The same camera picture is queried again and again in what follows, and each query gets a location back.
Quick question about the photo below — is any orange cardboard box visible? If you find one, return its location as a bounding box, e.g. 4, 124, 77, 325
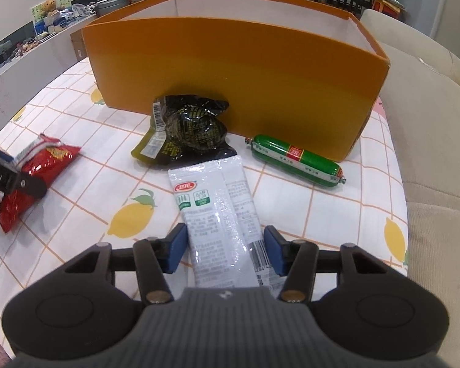
80, 0, 391, 162

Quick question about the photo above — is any metal bucket planter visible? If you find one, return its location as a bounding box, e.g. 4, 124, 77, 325
94, 0, 133, 18

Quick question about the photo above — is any bear photo card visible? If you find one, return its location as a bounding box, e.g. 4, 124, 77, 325
31, 0, 70, 33

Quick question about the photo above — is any lemon print checked tablecloth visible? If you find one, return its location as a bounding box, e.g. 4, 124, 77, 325
0, 56, 410, 357

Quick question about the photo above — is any white low cabinet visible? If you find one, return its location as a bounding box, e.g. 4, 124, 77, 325
0, 13, 97, 139

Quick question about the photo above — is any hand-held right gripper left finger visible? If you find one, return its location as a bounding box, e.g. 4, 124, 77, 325
63, 222, 188, 304

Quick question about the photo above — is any black yellow print snack packet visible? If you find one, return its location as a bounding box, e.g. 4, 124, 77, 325
151, 94, 239, 165

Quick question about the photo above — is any green sausage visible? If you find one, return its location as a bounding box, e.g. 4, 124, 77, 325
244, 134, 346, 189

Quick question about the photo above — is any beige sofa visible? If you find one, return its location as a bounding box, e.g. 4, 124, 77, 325
358, 8, 460, 353

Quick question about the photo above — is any row of small toys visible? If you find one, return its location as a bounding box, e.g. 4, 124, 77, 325
8, 36, 40, 56

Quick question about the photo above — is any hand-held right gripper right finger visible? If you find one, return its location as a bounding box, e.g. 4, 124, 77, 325
264, 225, 388, 303

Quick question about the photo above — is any orange stool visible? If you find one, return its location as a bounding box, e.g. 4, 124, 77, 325
372, 0, 403, 18

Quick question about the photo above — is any white snack packet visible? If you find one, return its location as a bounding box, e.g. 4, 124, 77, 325
168, 156, 288, 289

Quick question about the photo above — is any red stick snack packet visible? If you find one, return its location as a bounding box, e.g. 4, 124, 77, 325
0, 133, 82, 234

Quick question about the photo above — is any group of small figurines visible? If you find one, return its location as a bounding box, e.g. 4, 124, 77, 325
59, 3, 96, 24

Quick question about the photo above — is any brown cardboard box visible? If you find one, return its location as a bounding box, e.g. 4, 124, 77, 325
70, 29, 88, 62

